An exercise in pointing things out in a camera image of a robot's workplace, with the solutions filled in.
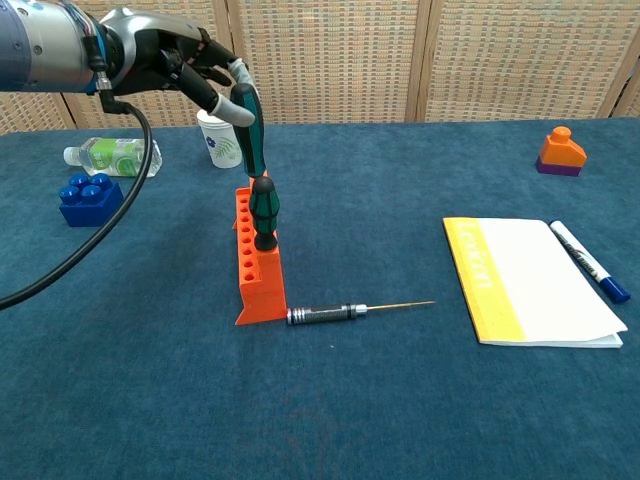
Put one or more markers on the left five-finger robot hand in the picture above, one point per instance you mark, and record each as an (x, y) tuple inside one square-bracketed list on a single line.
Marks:
[(145, 50)]

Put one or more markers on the stubby green black screwdriver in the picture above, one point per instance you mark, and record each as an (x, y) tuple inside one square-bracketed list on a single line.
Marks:
[(265, 215)]

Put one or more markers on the orange screwdriver rack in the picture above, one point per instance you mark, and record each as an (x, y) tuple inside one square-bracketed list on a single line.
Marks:
[(265, 290)]

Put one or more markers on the clear green-label water bottle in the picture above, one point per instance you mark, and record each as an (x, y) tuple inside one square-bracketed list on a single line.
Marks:
[(100, 155)]

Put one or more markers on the white floral paper cup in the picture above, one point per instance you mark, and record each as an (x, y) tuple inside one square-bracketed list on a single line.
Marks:
[(220, 150)]

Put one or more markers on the blue studded building block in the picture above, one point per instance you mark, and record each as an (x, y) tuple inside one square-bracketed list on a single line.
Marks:
[(95, 210)]

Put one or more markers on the woven wooden folding screen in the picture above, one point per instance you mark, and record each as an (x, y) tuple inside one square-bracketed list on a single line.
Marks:
[(325, 60)]

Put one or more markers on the silver black precision screwdriver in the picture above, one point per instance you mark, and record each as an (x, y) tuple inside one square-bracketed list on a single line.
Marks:
[(320, 315)]

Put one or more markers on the blue felt table cover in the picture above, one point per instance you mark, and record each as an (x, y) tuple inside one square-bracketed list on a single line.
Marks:
[(350, 400)]

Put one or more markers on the orange and purple block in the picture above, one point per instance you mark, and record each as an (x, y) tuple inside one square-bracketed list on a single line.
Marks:
[(560, 152)]

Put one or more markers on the yellow and white notebook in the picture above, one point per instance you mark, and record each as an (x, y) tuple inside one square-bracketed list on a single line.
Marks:
[(540, 280)]

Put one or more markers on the white marker with blue cap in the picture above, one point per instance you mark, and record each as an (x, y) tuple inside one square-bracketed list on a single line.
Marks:
[(580, 252)]

